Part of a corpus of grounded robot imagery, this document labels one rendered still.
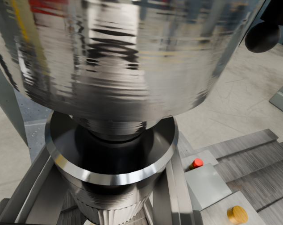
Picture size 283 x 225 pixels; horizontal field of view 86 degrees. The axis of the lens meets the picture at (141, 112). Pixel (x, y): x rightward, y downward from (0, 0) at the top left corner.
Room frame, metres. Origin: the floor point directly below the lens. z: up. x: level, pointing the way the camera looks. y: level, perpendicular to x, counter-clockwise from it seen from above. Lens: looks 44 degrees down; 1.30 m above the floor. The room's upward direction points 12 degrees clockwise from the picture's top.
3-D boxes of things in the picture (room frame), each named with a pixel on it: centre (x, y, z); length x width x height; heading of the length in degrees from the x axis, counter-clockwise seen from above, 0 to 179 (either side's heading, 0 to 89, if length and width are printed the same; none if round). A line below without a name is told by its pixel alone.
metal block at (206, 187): (0.11, -0.12, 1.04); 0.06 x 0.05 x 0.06; 121
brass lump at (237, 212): (0.08, -0.18, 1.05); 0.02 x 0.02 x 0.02
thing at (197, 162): (0.15, -0.12, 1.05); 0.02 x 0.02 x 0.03
